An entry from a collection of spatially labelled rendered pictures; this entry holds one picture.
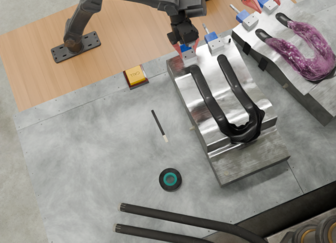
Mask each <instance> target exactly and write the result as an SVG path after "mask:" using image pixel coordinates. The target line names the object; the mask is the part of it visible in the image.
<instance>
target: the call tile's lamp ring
mask: <svg viewBox="0 0 336 243"><path fill-rule="evenodd" d="M140 67H141V69H142V72H143V74H144V76H145V79H146V80H144V81H141V82H139V83H136V84H134V85H130V83H129V80H128V78H127V75H126V73H125V72H126V70H124V71H123V73H124V76H125V78H126V81H127V83H128V86H129V88H132V87H134V86H137V85H139V84H142V83H144V82H147V81H149V80H148V78H147V76H146V73H145V71H144V69H143V66H142V64H140Z"/></svg>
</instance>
